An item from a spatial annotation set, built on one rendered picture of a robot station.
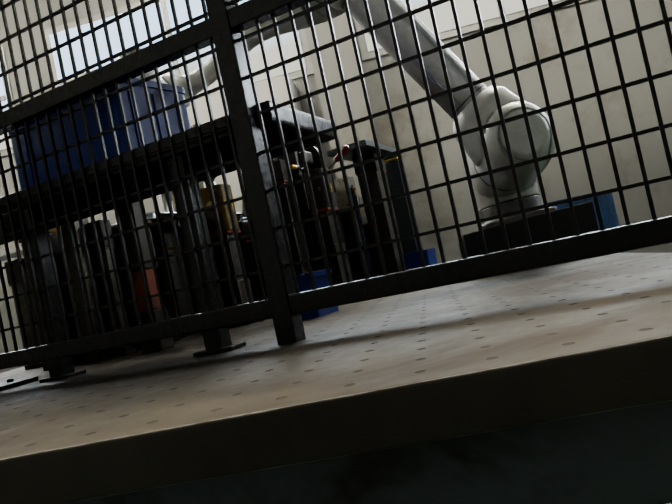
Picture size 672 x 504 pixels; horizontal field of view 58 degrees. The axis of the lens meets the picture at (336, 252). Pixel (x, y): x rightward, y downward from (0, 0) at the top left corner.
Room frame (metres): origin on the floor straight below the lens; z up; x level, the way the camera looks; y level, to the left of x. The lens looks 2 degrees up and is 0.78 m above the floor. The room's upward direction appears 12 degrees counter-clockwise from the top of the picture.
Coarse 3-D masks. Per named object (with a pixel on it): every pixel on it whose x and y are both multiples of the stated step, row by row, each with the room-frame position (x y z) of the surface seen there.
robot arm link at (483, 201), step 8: (472, 168) 1.46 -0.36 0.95; (480, 184) 1.46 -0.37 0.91; (528, 184) 1.44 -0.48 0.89; (536, 184) 1.49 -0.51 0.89; (480, 192) 1.48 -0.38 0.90; (488, 192) 1.46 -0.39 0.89; (504, 192) 1.44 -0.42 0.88; (512, 192) 1.45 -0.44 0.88; (528, 192) 1.46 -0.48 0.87; (536, 192) 1.48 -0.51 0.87; (480, 200) 1.50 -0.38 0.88; (488, 200) 1.48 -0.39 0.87; (504, 200) 1.46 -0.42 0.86; (480, 208) 1.52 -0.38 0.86
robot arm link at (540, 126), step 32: (320, 0) 1.47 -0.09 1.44; (352, 0) 1.35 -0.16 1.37; (384, 32) 1.34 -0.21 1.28; (416, 64) 1.33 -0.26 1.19; (448, 64) 1.31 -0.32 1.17; (448, 96) 1.32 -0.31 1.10; (480, 96) 1.29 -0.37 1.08; (512, 96) 1.28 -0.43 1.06; (512, 128) 1.22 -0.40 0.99; (544, 128) 1.22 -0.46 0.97; (480, 160) 1.32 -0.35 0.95; (544, 160) 1.26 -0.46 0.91
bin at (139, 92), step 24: (96, 96) 0.97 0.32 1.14; (144, 96) 1.00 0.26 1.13; (168, 96) 1.04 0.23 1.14; (120, 120) 0.95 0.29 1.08; (144, 120) 0.99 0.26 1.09; (24, 144) 1.08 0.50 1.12; (48, 144) 1.04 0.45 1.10; (96, 144) 0.98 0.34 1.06; (120, 144) 0.95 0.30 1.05; (48, 168) 1.05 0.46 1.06; (72, 168) 1.02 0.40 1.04
